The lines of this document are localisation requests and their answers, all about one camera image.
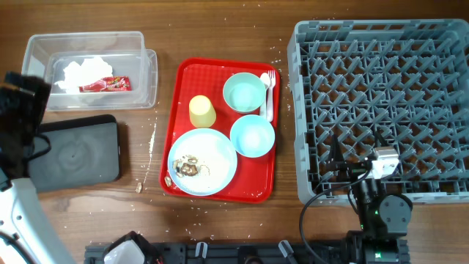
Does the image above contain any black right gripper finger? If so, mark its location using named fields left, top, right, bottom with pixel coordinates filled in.
left=329, top=134, right=344, bottom=164
left=374, top=130, right=388, bottom=148

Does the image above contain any light blue bowl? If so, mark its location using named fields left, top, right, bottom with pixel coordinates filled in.
left=229, top=114, right=276, bottom=158

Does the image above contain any red snack wrapper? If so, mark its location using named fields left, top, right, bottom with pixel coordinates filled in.
left=79, top=76, right=132, bottom=92

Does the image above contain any mint green bowl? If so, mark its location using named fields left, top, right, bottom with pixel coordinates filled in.
left=223, top=73, right=266, bottom=114

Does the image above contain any yellow plastic cup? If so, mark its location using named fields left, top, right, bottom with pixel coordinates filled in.
left=189, top=95, right=216, bottom=128

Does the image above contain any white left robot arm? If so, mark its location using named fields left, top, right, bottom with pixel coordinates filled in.
left=1, top=72, right=75, bottom=263

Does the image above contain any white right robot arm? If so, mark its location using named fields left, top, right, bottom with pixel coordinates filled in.
left=326, top=133, right=413, bottom=264

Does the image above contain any grey dishwasher rack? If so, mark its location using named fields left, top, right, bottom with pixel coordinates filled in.
left=287, top=19, right=468, bottom=205

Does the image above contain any crumpled white napkin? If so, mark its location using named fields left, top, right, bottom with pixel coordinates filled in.
left=55, top=56, right=113, bottom=94

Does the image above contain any black tray bin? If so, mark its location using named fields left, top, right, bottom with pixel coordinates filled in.
left=29, top=114, right=121, bottom=193

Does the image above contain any clear plastic bin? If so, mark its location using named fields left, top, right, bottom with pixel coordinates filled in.
left=21, top=31, right=158, bottom=111

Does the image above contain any white plastic fork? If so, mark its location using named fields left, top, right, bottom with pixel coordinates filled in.
left=266, top=70, right=276, bottom=122

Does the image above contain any white plastic spoon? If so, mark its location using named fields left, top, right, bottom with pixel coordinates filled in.
left=259, top=73, right=271, bottom=119

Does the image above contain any red plastic tray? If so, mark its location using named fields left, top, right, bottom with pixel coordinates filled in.
left=159, top=57, right=276, bottom=203

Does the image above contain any light blue plate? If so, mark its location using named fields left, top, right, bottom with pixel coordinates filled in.
left=167, top=128, right=238, bottom=197

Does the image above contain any food scrap on table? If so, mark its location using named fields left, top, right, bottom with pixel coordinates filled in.
left=136, top=183, right=143, bottom=194

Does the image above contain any food scrap on tray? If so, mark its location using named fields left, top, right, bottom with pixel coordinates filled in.
left=164, top=176, right=172, bottom=187

